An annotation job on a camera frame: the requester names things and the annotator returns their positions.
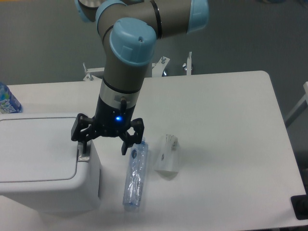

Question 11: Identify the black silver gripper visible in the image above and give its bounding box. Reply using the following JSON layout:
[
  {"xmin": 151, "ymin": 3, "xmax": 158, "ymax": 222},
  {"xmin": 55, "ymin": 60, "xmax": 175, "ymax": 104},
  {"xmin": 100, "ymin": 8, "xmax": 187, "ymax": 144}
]
[{"xmin": 71, "ymin": 80, "xmax": 144, "ymax": 155}]

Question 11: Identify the white push-lid trash can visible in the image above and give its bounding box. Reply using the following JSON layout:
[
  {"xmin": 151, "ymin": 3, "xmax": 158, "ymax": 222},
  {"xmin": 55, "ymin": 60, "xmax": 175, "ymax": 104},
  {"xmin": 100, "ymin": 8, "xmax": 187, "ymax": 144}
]
[{"xmin": 0, "ymin": 113, "xmax": 101, "ymax": 213}]

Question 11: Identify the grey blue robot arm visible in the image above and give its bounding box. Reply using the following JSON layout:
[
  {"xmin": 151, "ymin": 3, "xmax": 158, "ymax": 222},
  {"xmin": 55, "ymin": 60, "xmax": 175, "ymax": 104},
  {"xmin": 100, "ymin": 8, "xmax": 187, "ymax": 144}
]
[{"xmin": 71, "ymin": 0, "xmax": 209, "ymax": 154}]

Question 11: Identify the crushed clear plastic bottle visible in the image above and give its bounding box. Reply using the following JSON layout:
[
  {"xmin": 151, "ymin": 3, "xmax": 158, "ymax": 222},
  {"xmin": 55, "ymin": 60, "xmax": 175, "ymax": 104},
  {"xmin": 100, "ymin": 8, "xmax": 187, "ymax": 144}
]
[{"xmin": 122, "ymin": 137, "xmax": 148, "ymax": 211}]

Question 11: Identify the blue labelled water bottle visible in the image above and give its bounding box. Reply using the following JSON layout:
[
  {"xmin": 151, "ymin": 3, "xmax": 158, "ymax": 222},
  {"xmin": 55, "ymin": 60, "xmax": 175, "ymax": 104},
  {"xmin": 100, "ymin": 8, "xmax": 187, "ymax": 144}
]
[{"xmin": 0, "ymin": 82, "xmax": 23, "ymax": 114}]

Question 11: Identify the black clamp at table edge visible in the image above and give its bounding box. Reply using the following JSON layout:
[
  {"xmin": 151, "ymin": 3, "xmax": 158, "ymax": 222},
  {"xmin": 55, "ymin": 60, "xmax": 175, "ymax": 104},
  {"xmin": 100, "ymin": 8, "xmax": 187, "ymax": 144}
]
[{"xmin": 291, "ymin": 194, "xmax": 308, "ymax": 220}]

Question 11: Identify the white metal base frame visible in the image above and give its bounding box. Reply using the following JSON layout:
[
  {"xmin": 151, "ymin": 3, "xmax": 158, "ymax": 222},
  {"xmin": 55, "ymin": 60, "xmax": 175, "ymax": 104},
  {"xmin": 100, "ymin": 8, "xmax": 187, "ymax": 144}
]
[{"xmin": 82, "ymin": 51, "xmax": 194, "ymax": 81}]

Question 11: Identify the white frame at right edge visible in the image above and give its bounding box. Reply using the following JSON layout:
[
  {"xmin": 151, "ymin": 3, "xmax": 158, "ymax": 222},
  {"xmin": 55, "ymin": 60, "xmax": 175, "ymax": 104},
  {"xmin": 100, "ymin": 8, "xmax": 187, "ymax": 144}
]
[{"xmin": 284, "ymin": 82, "xmax": 308, "ymax": 128}]

